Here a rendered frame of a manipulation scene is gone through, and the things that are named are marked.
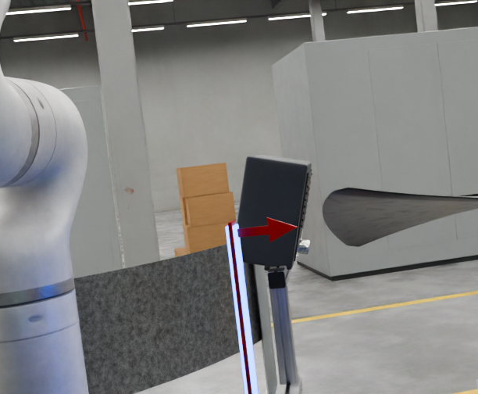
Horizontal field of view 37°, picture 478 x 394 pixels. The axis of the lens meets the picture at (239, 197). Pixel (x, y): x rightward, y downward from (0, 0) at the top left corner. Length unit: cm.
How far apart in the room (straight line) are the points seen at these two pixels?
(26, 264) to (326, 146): 608
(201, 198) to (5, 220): 787
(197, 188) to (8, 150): 793
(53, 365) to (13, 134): 24
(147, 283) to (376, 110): 485
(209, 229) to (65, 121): 789
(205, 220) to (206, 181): 46
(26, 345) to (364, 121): 625
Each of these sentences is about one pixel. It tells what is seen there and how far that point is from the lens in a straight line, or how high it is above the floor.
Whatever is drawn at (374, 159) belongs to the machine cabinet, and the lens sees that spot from 691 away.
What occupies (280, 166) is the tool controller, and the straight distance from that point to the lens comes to 126.
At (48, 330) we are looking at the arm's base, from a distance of 77.
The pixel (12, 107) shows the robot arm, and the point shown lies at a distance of 74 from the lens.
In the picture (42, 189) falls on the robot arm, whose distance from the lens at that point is 82.
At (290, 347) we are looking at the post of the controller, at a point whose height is 92.
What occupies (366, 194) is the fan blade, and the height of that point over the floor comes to 121.
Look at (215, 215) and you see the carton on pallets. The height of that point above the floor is 61.
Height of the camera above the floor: 125
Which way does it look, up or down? 3 degrees down
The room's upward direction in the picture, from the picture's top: 7 degrees counter-clockwise
